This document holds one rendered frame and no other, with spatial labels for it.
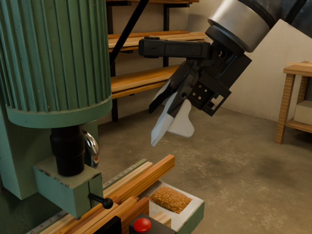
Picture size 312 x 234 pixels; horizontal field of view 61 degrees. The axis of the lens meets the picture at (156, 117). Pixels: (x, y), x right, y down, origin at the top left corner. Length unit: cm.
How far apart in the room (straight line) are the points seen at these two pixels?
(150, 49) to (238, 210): 185
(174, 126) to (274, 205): 194
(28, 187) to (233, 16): 51
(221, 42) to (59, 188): 39
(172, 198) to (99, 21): 47
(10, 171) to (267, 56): 349
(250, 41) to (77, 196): 39
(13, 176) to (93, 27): 35
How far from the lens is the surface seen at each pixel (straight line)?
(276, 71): 377
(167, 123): 40
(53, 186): 57
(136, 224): 49
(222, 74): 45
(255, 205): 225
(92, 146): 68
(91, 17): 41
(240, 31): 42
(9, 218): 76
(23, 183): 62
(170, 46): 42
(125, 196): 70
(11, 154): 58
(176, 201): 71
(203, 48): 43
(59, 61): 40
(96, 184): 54
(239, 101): 407
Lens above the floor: 136
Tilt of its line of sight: 21 degrees down
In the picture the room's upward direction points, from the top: straight up
